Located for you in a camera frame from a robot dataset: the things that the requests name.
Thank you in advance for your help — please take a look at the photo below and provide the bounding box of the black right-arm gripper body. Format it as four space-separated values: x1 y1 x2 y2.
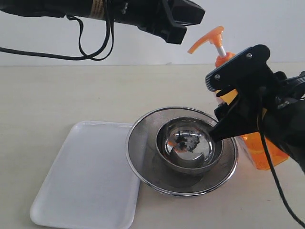
240 71 305 172

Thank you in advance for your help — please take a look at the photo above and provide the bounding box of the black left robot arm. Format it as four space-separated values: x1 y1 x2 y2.
0 0 205 44

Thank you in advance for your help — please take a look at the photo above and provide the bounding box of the small stainless steel bowl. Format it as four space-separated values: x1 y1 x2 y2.
156 117 223 176

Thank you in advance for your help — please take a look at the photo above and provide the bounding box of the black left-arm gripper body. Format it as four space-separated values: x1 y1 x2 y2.
107 0 187 44

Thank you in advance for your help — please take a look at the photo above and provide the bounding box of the steel mesh strainer basket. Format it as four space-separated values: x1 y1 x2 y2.
126 107 238 197

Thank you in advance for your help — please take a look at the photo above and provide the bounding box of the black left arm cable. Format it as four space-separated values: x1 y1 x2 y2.
0 15 114 61

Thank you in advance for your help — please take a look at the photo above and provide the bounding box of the orange dish soap pump bottle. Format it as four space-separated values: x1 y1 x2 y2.
188 26 288 170

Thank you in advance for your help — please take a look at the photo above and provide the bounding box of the white rectangular plastic tray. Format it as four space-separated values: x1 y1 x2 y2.
30 121 140 229

